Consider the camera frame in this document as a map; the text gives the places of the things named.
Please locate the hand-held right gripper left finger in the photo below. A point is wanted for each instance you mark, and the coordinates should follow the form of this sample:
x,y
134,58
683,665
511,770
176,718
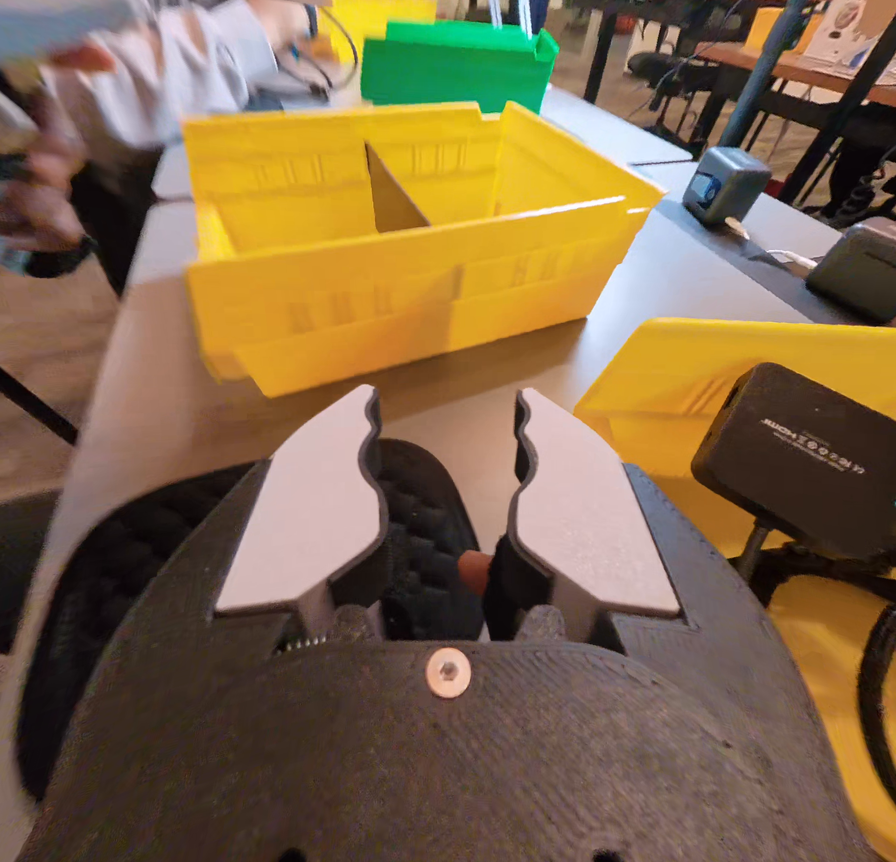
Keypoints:
x,y
308,519

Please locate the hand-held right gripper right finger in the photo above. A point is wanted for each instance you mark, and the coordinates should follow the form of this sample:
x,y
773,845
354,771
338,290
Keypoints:
x,y
588,526

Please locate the yellow plastic bin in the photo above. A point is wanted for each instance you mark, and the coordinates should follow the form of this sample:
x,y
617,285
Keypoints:
x,y
665,386
315,302
378,15

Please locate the black square hdmi adapter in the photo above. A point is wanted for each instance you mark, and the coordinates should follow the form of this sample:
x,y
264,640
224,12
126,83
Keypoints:
x,y
805,456

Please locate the person's right hand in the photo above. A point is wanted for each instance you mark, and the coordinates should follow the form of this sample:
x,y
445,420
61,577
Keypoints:
x,y
476,571

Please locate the person's left hand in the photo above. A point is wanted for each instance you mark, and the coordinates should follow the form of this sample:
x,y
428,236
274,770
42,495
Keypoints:
x,y
42,204

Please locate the black quilted pad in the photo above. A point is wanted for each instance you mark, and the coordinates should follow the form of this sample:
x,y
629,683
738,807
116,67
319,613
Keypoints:
x,y
427,526

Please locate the black bin divider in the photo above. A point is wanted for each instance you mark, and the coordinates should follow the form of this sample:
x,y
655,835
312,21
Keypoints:
x,y
395,197

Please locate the small dark cube box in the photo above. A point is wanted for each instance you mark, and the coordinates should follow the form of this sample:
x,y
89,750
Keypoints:
x,y
728,183

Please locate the black rectangular box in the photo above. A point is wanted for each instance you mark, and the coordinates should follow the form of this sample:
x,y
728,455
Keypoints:
x,y
861,274

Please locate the green plastic bin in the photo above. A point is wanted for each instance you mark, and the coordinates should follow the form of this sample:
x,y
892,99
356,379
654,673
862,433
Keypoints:
x,y
455,71

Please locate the thin black light stand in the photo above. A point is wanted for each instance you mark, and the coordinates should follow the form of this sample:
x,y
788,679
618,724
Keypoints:
x,y
840,106

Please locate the thick black pole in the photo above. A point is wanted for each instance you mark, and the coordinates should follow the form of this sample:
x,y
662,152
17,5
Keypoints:
x,y
770,50

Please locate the yellow storage bin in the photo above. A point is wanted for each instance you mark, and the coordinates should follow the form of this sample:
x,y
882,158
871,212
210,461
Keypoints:
x,y
763,29

